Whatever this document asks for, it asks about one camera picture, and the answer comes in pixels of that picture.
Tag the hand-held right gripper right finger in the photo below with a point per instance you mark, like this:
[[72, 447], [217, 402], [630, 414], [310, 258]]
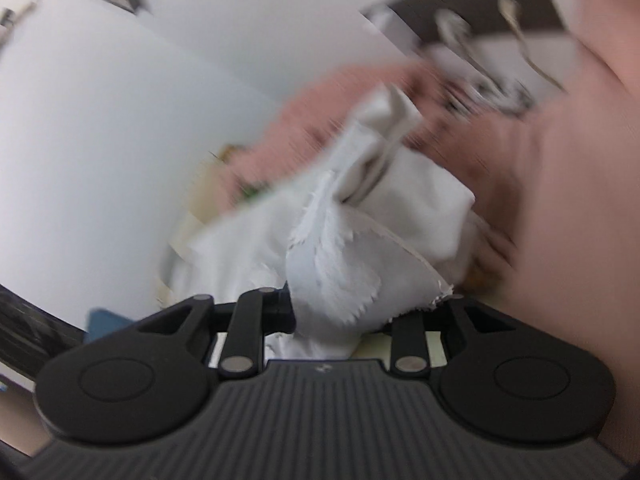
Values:
[[407, 330]]

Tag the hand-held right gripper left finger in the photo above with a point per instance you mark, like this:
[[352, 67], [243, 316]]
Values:
[[277, 312]]

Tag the white garment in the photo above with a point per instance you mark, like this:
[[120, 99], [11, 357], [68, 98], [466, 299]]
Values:
[[400, 200]]

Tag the blue folding chair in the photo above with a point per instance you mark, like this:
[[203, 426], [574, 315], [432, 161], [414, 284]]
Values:
[[107, 322]]

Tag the pink cloth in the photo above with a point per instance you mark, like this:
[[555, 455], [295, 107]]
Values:
[[575, 210]]

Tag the dark curtain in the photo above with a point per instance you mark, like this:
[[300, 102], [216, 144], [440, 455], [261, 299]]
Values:
[[35, 325]]

